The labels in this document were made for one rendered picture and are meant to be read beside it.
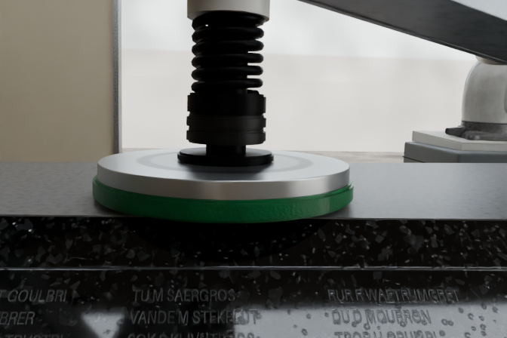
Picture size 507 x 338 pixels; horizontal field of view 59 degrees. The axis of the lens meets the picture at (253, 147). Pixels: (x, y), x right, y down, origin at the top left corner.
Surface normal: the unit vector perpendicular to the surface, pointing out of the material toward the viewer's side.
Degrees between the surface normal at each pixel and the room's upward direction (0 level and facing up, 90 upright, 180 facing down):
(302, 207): 90
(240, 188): 90
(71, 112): 90
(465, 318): 45
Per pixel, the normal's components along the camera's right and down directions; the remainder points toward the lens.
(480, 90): -0.67, 0.03
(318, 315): 0.06, -0.63
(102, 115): 0.08, 0.10
